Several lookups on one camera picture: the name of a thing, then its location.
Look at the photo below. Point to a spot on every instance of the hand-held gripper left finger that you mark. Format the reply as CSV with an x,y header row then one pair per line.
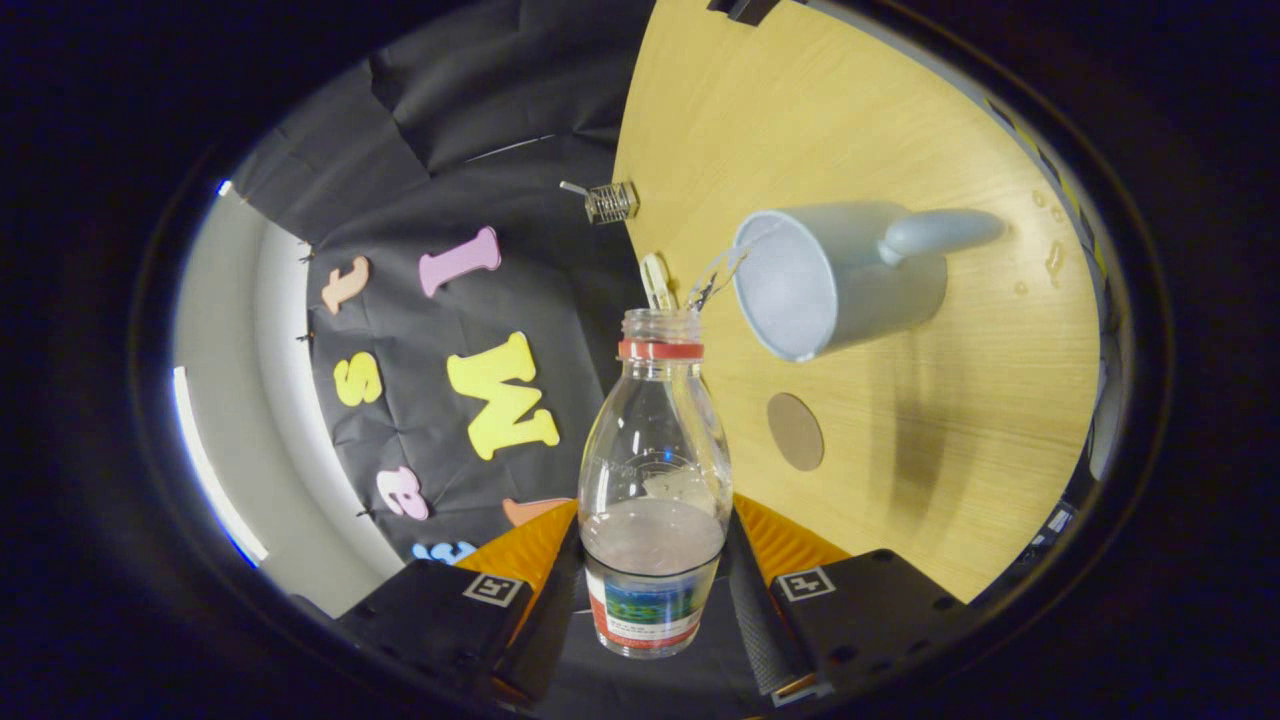
x,y
550,630

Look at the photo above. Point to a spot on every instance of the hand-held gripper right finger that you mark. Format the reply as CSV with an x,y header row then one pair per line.
x,y
765,630

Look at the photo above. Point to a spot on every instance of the clear plastic juice bottle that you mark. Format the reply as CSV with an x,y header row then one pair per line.
x,y
650,560

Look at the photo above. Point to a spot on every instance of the round brown coaster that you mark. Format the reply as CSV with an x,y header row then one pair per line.
x,y
795,432

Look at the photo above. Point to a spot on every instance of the white cup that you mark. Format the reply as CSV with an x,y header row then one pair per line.
x,y
880,285

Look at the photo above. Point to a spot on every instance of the wooden table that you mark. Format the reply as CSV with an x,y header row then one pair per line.
x,y
900,450

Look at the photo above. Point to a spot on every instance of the white divided dish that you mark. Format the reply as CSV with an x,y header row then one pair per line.
x,y
657,282

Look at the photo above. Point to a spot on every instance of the white spoon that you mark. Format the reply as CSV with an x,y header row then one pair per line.
x,y
573,187

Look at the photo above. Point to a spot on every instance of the black backdrop cloth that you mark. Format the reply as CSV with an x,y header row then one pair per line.
x,y
480,150

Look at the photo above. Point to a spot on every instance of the black table clamp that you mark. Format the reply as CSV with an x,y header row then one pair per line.
x,y
745,8

